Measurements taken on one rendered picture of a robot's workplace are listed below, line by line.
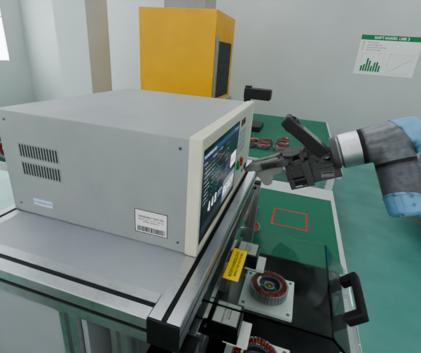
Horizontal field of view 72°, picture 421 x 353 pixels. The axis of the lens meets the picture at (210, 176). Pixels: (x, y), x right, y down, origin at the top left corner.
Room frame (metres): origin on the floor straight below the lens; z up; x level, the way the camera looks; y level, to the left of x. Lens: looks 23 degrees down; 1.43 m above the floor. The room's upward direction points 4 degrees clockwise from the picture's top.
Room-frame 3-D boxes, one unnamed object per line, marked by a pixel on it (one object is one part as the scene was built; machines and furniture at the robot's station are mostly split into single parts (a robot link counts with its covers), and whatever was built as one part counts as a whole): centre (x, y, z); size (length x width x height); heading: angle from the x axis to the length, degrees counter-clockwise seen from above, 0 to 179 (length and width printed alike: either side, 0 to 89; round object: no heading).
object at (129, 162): (0.65, 0.14, 1.22); 0.44 x 0.39 x 0.20; 164
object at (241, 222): (0.58, -0.07, 1.03); 0.62 x 0.01 x 0.03; 164
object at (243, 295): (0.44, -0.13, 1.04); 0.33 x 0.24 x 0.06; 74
